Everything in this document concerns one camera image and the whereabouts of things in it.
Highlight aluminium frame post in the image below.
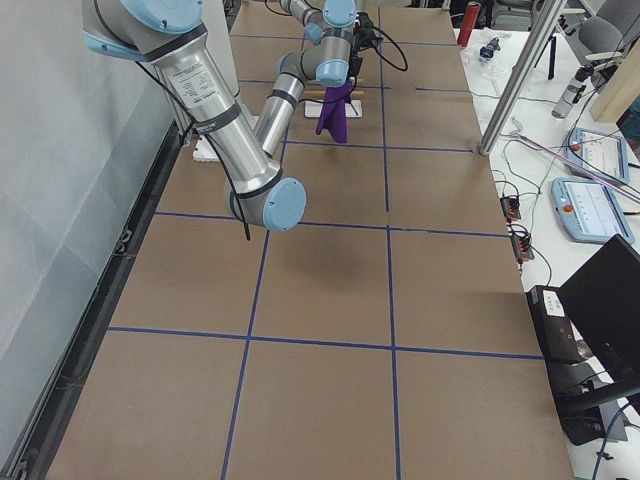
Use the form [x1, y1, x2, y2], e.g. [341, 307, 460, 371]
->
[478, 0, 566, 156]

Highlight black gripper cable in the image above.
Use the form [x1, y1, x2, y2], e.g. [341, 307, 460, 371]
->
[367, 24, 409, 71]

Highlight left wooden rack rod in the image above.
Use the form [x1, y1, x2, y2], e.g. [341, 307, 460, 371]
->
[301, 89, 365, 103]

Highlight lower teach pendant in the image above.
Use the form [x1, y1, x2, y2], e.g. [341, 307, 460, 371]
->
[550, 178, 635, 244]

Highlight purple microfiber towel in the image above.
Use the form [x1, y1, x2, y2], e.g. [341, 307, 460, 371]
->
[315, 80, 352, 144]

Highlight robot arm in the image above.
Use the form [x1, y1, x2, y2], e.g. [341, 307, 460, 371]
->
[254, 1, 369, 155]
[82, 1, 307, 231]

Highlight white rack base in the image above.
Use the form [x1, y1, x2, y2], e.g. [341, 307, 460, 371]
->
[303, 99, 365, 119]

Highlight grey office chair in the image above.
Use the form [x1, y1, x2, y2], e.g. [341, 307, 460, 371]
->
[577, 0, 639, 64]

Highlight red cylinder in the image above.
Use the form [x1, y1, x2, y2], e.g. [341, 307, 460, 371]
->
[457, 1, 482, 48]

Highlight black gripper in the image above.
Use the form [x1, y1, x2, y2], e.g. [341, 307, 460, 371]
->
[350, 12, 381, 75]

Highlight teach pendant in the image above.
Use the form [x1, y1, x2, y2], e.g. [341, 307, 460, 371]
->
[550, 178, 635, 244]
[566, 128, 630, 185]

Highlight black monitor with stand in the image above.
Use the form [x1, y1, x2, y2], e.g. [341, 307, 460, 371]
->
[526, 234, 639, 445]

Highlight upper teach pendant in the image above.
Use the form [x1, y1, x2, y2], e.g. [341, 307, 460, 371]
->
[566, 128, 630, 185]

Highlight water bottle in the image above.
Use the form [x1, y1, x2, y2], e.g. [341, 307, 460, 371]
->
[551, 64, 594, 119]

